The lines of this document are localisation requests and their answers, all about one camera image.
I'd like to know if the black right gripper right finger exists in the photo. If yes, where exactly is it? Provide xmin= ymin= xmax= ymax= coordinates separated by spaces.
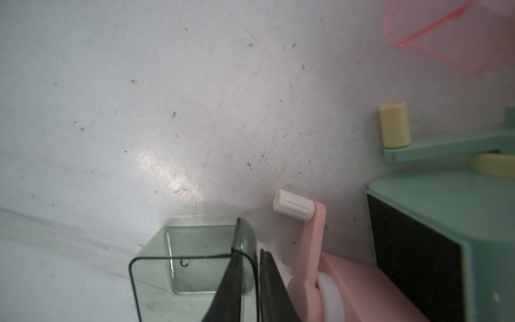
xmin=259 ymin=250 xmax=300 ymax=322

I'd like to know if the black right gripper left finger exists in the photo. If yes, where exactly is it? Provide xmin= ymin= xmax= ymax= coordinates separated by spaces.
xmin=202 ymin=252 xmax=244 ymax=322

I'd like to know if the clear dark green tray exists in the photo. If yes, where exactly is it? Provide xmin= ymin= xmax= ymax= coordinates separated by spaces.
xmin=128 ymin=218 xmax=261 ymax=321

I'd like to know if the pink pencil sharpener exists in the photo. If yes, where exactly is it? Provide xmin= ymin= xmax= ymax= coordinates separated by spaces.
xmin=273 ymin=190 xmax=427 ymax=321

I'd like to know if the mint green pencil sharpener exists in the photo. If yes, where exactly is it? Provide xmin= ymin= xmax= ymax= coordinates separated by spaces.
xmin=367 ymin=104 xmax=514 ymax=321

